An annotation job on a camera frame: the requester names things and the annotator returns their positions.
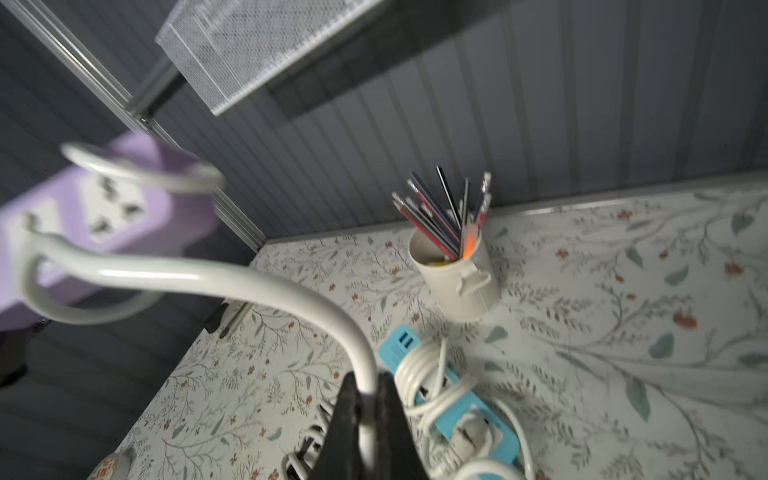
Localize white wire mesh basket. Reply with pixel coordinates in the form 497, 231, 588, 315
155, 1, 383, 116

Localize teal power strip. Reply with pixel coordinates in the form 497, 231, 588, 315
379, 325, 535, 479

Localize floral table mat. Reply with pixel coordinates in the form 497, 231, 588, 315
122, 182, 767, 479

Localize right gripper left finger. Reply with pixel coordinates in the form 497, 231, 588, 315
309, 373, 363, 480

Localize white cord of black strip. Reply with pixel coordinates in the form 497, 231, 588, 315
280, 398, 337, 480

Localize beige black stapler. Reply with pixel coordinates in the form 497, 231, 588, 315
203, 301, 251, 341

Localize purple power strip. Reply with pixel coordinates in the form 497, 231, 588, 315
1, 132, 225, 332

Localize bundle of pens and pencils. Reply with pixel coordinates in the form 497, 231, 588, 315
391, 166, 493, 264

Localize white pen cup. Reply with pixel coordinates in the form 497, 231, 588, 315
407, 229, 500, 323

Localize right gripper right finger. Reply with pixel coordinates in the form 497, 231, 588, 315
374, 373, 429, 480

